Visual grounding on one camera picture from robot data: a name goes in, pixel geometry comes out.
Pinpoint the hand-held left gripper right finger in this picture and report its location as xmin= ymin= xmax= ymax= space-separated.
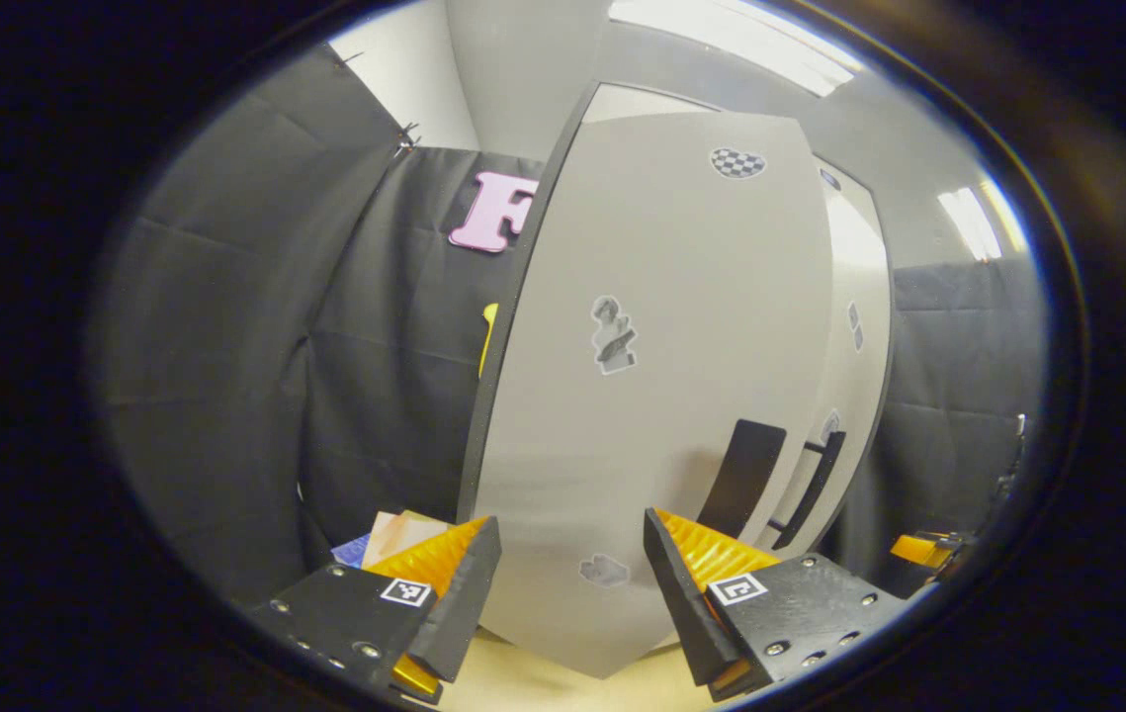
xmin=644 ymin=508 xmax=905 ymax=701

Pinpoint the ceiling light panel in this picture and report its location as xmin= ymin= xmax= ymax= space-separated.
xmin=938 ymin=186 xmax=1028 ymax=261
xmin=610 ymin=0 xmax=865 ymax=97

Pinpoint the white cabinet door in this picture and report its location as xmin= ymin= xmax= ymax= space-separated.
xmin=770 ymin=213 xmax=895 ymax=555
xmin=459 ymin=84 xmax=835 ymax=680

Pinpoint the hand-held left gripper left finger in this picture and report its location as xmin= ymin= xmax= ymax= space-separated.
xmin=251 ymin=516 xmax=502 ymax=705

